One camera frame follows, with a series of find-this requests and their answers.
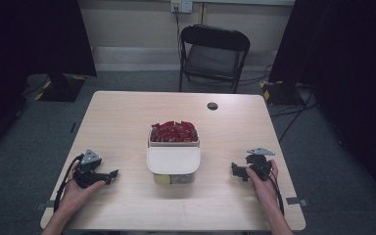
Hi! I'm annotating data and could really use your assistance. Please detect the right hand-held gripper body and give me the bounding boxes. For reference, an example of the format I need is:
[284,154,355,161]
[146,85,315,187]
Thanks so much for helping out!
[245,147,276,182]

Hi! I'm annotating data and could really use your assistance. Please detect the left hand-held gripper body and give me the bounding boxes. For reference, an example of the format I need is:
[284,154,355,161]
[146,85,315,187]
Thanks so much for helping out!
[72,149,112,190]

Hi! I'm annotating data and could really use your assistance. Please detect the clear plastic storage box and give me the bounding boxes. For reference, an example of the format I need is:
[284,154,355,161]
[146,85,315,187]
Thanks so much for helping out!
[146,125,202,186]

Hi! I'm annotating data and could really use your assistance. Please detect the white plate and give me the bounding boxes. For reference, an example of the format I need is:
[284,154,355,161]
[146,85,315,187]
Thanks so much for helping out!
[146,146,202,175]

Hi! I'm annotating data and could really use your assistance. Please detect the person's left hand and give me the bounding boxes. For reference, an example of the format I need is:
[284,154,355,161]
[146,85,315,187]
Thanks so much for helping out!
[60,163,107,213]

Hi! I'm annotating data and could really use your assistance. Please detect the person's right hand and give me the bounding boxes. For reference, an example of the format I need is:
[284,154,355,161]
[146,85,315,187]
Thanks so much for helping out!
[246,159,280,210]

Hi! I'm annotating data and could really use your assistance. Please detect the yellow-green packet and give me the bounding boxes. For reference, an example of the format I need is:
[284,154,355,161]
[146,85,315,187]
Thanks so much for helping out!
[153,173,172,186]

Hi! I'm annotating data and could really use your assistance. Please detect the pile of red packets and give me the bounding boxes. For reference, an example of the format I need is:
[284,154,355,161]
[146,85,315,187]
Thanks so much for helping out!
[150,120,199,143]

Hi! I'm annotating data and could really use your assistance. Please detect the black stand base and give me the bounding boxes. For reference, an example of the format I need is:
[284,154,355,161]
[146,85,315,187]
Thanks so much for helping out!
[33,72,87,103]
[259,79,306,107]

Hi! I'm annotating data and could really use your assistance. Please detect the black folding chair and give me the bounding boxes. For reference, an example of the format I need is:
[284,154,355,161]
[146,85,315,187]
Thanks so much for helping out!
[178,23,252,95]

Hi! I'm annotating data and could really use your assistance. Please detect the black curtain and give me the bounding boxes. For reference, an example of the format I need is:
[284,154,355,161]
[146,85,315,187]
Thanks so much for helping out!
[268,0,376,200]
[0,0,98,165]

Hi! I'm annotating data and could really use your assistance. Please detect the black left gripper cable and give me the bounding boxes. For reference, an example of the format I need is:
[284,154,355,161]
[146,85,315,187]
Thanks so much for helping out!
[53,154,85,213]

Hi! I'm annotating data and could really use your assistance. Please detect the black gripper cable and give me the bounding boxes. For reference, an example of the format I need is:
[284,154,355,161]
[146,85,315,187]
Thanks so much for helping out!
[53,154,85,213]
[267,169,286,216]

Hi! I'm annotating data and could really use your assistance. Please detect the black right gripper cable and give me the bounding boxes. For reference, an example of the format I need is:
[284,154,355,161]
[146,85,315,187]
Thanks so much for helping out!
[267,169,286,216]

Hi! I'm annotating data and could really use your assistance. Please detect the grey table edge bracket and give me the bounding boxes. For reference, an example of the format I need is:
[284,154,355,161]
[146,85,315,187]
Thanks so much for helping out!
[285,197,308,208]
[35,199,57,212]

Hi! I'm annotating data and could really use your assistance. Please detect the black floor cables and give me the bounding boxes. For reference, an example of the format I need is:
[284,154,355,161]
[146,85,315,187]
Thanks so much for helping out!
[269,87,320,144]

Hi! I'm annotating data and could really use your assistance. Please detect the black outlet cable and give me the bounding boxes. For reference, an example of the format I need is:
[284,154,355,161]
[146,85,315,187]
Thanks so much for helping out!
[174,6,182,60]

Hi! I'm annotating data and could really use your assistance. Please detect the white wall outlet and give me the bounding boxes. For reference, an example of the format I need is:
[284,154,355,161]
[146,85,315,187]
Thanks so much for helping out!
[170,0,194,14]

